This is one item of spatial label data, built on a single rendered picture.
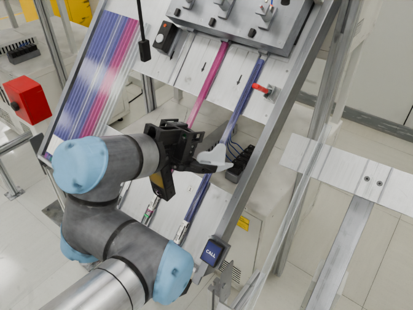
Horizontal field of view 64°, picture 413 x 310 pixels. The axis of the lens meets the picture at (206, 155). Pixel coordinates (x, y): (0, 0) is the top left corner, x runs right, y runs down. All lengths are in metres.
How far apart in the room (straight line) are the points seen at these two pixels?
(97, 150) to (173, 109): 1.04
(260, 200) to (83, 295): 0.78
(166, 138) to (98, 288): 0.27
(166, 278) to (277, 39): 0.54
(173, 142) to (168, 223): 0.32
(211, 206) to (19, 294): 1.19
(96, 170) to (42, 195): 1.69
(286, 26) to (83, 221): 0.55
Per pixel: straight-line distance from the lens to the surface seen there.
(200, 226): 0.82
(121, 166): 0.49
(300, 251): 1.77
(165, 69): 0.95
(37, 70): 2.02
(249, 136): 1.34
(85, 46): 1.17
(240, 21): 0.81
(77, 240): 0.53
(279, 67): 0.80
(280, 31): 0.77
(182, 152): 0.60
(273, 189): 1.14
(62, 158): 0.48
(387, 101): 2.58
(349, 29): 0.89
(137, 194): 0.93
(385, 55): 2.47
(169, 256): 0.45
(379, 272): 1.84
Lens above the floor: 1.44
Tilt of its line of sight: 41 degrees down
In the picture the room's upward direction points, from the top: straight up
